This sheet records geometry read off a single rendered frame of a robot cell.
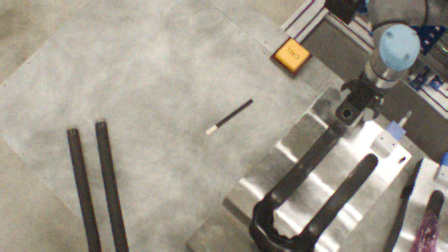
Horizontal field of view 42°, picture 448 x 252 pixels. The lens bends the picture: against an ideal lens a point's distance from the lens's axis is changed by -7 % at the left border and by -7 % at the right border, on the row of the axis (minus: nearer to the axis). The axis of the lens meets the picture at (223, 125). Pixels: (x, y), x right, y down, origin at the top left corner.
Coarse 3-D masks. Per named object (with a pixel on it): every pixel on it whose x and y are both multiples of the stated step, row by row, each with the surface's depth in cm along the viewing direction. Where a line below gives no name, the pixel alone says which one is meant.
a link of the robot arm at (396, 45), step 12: (396, 24) 113; (384, 36) 110; (396, 36) 110; (408, 36) 110; (384, 48) 110; (396, 48) 109; (408, 48) 109; (372, 60) 118; (384, 60) 112; (396, 60) 110; (408, 60) 109; (384, 72) 116; (396, 72) 114
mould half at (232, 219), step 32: (320, 96) 145; (320, 128) 143; (352, 128) 143; (288, 160) 140; (352, 160) 141; (384, 160) 141; (256, 192) 133; (320, 192) 138; (224, 224) 138; (288, 224) 131; (352, 224) 136
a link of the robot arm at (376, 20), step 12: (372, 0) 116; (384, 0) 114; (396, 0) 114; (408, 0) 114; (420, 0) 115; (372, 12) 116; (384, 12) 114; (396, 12) 113; (408, 12) 115; (420, 12) 115; (372, 24) 116; (384, 24) 113; (408, 24) 117; (420, 24) 117
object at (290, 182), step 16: (336, 128) 143; (320, 144) 142; (304, 160) 141; (320, 160) 141; (368, 160) 141; (288, 176) 138; (304, 176) 140; (352, 176) 140; (368, 176) 140; (272, 192) 134; (288, 192) 136; (336, 192) 139; (352, 192) 139; (256, 208) 131; (272, 208) 135; (320, 208) 136; (336, 208) 138; (256, 224) 137; (272, 224) 130; (320, 224) 134; (256, 240) 134; (272, 240) 136; (288, 240) 129; (304, 240) 133
